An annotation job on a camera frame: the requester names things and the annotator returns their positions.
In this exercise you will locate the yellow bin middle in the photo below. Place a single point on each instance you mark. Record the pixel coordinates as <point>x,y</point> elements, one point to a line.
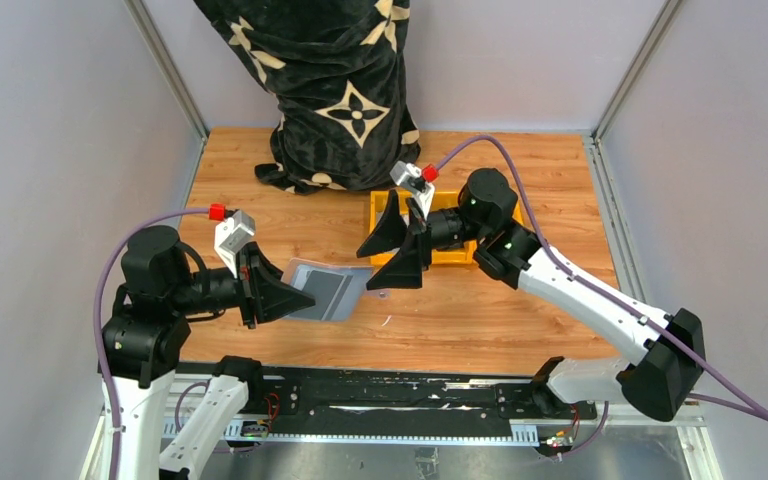
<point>450,238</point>

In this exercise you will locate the yellow bin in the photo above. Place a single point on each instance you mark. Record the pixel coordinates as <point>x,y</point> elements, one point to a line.
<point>376,206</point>
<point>450,238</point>

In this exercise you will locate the aluminium frame rail left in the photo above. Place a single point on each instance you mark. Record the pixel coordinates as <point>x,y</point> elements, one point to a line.
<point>162,55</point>

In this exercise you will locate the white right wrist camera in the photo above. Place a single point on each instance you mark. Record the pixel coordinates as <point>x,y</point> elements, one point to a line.
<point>417,181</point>

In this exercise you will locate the aluminium frame rail right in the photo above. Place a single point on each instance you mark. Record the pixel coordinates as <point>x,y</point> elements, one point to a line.
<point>617,232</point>

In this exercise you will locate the black patterned blanket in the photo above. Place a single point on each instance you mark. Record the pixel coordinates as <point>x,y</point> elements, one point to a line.
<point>337,71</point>

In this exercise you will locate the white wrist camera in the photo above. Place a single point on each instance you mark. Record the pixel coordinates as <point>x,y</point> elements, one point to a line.
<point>234,230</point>
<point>417,181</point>

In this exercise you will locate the black card in holder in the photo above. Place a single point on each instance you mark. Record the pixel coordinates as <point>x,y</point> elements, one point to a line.
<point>330,291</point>

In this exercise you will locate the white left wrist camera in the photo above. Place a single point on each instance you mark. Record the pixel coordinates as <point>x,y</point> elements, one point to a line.
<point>234,230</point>

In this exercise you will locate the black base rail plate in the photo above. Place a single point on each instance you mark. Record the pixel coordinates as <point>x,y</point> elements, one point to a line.
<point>355,404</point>

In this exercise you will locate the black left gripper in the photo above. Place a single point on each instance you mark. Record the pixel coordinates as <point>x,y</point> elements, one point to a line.
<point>258,293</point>

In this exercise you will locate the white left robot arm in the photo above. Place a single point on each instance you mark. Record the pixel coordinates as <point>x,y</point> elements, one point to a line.
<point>143,339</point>

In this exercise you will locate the aluminium frame rail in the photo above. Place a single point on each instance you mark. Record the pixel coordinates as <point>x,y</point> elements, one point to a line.
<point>617,232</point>
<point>162,55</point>

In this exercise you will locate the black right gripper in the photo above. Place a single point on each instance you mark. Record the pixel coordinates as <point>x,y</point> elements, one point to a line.
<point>404,270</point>

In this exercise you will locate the yellow bin left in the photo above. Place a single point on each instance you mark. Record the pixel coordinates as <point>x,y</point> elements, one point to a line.
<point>376,206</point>

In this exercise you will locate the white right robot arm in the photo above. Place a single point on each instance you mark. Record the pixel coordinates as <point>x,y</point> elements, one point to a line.
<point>658,365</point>

